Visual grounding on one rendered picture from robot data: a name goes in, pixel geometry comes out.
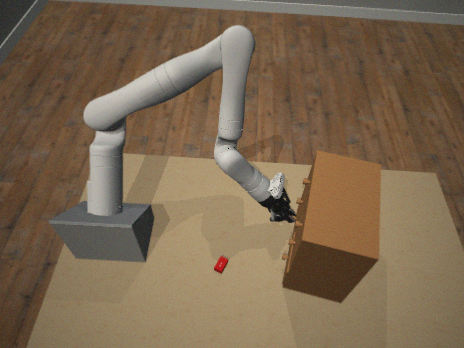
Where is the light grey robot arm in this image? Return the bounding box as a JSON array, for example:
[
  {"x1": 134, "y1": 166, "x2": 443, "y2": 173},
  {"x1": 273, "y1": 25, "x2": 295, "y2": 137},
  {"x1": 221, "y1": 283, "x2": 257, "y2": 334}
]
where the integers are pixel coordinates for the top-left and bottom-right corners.
[{"x1": 83, "y1": 25, "x2": 285, "y2": 216}]

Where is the brown wooden chest of drawers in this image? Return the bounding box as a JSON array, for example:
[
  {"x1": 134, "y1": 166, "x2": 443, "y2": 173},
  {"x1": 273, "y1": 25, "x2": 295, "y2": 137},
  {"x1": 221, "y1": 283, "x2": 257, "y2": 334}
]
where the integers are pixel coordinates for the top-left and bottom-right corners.
[{"x1": 283, "y1": 151, "x2": 381, "y2": 303}]

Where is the red nine-volt battery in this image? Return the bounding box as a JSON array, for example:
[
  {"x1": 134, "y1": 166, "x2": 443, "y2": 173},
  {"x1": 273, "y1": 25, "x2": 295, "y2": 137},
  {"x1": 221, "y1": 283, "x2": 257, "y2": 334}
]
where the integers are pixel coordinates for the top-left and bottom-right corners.
[{"x1": 214, "y1": 257, "x2": 228, "y2": 274}]

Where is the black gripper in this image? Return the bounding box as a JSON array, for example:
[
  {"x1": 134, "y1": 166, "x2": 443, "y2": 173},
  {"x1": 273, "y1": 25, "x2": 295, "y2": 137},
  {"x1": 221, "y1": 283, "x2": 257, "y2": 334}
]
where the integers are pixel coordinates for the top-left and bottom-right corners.
[{"x1": 258, "y1": 187, "x2": 296, "y2": 223}]

